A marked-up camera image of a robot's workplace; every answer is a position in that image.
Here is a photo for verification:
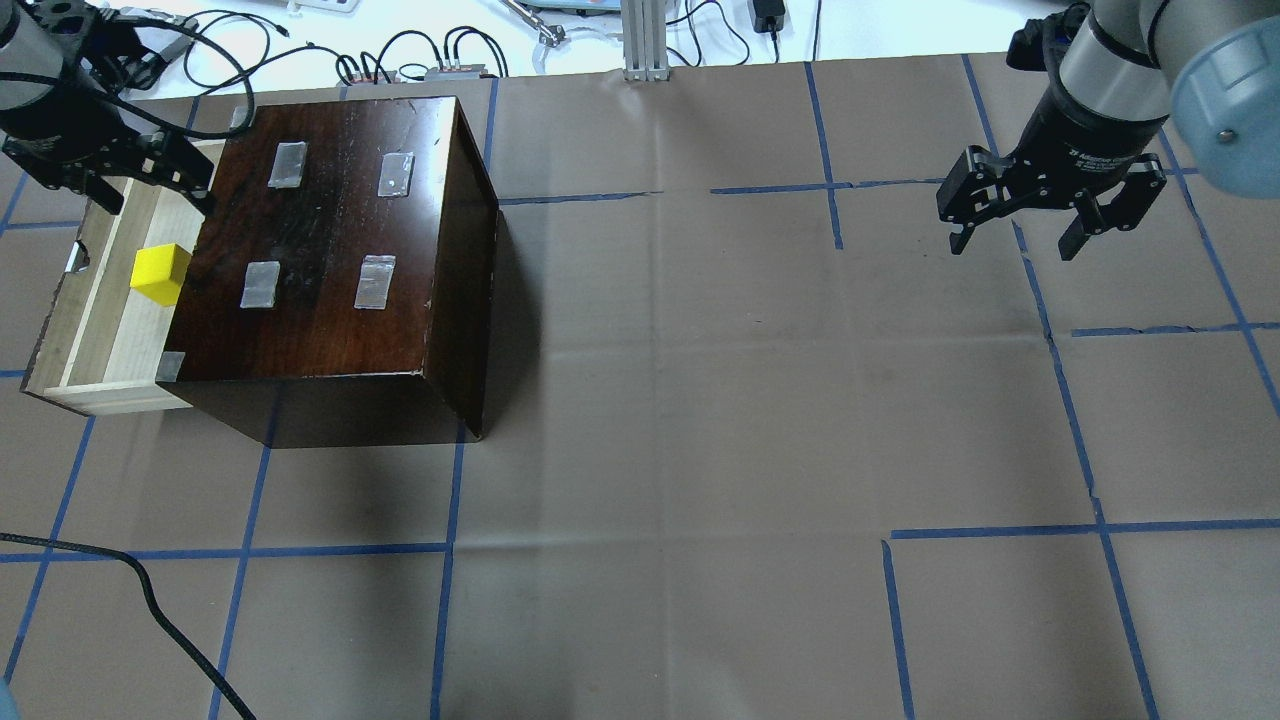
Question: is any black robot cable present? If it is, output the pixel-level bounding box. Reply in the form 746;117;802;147
0;532;259;720

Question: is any yellow wooden block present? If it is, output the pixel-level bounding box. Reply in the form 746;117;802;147
129;243;192;307

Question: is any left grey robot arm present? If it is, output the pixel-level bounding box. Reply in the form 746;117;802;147
1;1;215;215

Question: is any aluminium frame post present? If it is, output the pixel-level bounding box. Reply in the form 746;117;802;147
620;0;671;82

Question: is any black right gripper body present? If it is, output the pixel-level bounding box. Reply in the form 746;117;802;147
936;10;1169;222

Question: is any dark wooden drawer cabinet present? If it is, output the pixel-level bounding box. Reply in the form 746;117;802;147
156;96;500;448

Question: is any light wooden drawer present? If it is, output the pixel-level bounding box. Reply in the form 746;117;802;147
20;178;204;416

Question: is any black power adapter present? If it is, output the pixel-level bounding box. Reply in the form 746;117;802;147
750;0;787;35

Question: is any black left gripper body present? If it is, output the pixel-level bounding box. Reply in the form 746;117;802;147
3;1;184;190

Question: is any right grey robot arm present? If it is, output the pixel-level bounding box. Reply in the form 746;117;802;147
936;1;1279;260

